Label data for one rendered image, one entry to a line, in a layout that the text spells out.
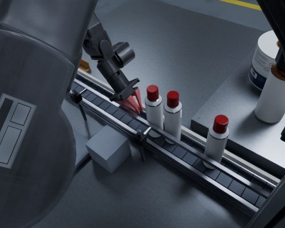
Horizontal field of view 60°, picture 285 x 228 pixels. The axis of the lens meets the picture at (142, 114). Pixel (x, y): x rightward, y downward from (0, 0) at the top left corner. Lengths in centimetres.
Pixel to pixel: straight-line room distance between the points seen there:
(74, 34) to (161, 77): 95
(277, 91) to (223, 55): 49
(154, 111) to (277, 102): 37
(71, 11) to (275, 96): 72
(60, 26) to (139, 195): 67
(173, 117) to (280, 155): 35
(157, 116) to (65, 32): 59
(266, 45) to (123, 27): 81
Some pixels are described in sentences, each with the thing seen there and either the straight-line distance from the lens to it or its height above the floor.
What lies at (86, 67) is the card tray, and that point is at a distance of 123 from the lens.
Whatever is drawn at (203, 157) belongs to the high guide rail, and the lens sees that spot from 69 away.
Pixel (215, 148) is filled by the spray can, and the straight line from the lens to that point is 67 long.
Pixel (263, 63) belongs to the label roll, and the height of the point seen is 99.
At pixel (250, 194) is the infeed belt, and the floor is 88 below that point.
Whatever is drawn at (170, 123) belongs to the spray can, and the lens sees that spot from 72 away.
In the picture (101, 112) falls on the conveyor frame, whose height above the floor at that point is 87.
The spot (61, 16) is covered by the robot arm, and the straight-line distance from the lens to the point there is 17.
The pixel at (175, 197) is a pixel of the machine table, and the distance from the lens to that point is 78.
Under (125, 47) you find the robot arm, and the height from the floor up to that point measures 111.
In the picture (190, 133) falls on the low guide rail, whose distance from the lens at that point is 79.
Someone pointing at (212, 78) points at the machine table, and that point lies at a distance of 111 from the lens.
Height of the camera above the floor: 155
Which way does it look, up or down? 49 degrees down
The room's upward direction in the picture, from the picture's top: 8 degrees counter-clockwise
